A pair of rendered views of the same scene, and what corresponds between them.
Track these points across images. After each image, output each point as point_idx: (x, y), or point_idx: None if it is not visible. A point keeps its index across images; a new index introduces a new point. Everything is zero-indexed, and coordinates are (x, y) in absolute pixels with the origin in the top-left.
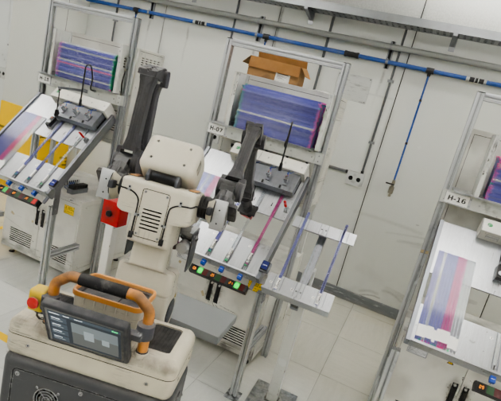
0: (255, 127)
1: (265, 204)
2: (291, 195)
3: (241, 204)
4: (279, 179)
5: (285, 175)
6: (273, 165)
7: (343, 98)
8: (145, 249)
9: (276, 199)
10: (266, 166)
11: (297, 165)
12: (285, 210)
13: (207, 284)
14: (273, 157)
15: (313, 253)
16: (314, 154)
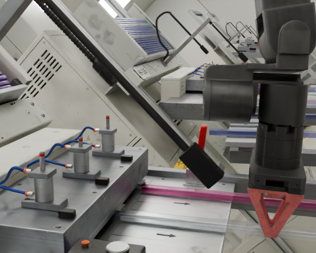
0: None
1: (188, 213)
2: (147, 162)
3: (298, 120)
4: (94, 162)
5: (108, 115)
6: (30, 159)
7: None
8: None
9: (156, 199)
10: (24, 181)
11: (46, 136)
12: (197, 183)
13: None
14: None
15: (302, 151)
16: (25, 105)
